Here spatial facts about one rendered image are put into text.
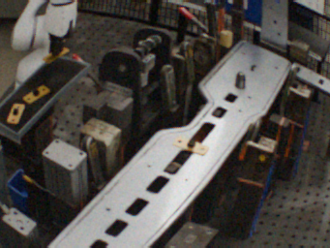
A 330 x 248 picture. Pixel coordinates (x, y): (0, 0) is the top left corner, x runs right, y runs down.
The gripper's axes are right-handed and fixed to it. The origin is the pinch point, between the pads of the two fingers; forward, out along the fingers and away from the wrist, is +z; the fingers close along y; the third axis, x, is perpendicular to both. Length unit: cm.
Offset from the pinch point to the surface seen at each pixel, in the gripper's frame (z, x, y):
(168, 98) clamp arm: 22.0, 28.3, 17.5
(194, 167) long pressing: 24.3, 12.7, 37.1
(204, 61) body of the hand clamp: 27, 59, 8
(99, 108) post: 14.7, 3.9, 15.2
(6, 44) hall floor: 124, 140, -215
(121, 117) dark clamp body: 18.7, 9.6, 17.7
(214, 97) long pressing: 24, 41, 23
